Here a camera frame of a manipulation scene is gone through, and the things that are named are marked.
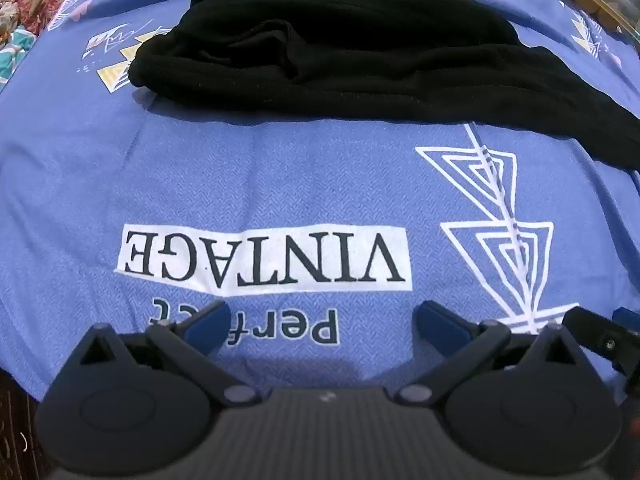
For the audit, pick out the black pants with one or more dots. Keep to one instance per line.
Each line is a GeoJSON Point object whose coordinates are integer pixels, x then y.
{"type": "Point", "coordinates": [360, 55]}

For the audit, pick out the blue printed bedsheet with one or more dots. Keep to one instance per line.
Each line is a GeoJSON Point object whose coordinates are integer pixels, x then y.
{"type": "Point", "coordinates": [250, 180]}

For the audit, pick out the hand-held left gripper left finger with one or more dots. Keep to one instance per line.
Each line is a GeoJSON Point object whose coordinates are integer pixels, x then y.
{"type": "Point", "coordinates": [207, 322]}

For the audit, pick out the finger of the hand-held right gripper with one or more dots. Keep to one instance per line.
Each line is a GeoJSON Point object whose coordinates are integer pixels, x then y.
{"type": "Point", "coordinates": [597, 332]}

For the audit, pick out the teal patterned cloth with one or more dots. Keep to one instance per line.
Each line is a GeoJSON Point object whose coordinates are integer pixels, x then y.
{"type": "Point", "coordinates": [15, 57]}

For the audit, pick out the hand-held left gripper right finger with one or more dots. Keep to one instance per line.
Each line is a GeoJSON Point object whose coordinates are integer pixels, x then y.
{"type": "Point", "coordinates": [442, 322]}

